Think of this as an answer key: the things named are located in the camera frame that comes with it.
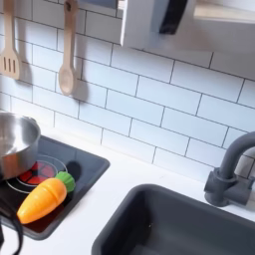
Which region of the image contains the white microwave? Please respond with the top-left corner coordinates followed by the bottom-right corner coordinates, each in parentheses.
top-left (120, 0), bottom-right (255, 54)

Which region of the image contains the black toy stove top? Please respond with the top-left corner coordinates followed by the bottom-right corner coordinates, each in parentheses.
top-left (0, 134), bottom-right (111, 241)

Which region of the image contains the wooden spoon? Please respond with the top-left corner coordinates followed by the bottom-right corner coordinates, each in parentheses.
top-left (58, 0), bottom-right (80, 97)

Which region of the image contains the steel pot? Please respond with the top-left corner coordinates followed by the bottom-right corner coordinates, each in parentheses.
top-left (0, 111), bottom-right (42, 181)

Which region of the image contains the orange toy carrot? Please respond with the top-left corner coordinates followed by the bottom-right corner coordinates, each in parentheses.
top-left (16, 170), bottom-right (77, 225)

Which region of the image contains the dark grey tap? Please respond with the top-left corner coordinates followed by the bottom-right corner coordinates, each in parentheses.
top-left (203, 130), bottom-right (255, 208)

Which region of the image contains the dark grey sink basin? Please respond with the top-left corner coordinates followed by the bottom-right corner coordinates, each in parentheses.
top-left (91, 183), bottom-right (255, 255)

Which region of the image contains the wooden slotted spatula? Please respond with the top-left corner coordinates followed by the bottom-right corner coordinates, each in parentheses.
top-left (0, 0), bottom-right (22, 81)

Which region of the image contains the thin black cable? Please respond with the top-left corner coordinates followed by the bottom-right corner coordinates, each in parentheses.
top-left (0, 195), bottom-right (25, 255)

